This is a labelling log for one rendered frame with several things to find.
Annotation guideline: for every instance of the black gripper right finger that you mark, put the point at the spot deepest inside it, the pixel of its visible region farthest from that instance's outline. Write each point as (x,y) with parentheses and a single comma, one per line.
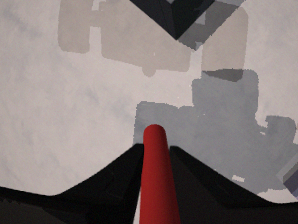
(204,197)

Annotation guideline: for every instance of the red peg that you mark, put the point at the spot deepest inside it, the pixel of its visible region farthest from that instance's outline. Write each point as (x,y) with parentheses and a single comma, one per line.
(158,197)

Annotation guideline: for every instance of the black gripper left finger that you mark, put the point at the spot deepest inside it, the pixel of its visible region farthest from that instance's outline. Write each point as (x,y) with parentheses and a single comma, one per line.
(108,197)

